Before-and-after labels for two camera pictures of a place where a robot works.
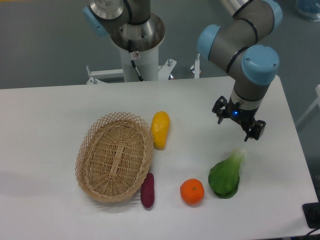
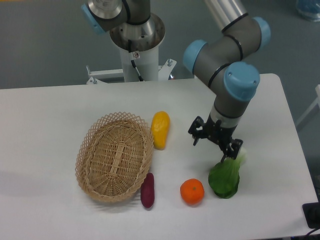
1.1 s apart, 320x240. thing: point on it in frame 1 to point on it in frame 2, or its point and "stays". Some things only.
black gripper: x=243 y=116 to x=221 y=136
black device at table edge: x=311 y=211 stays
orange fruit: x=192 y=191 stays
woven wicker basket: x=114 y=156 stays
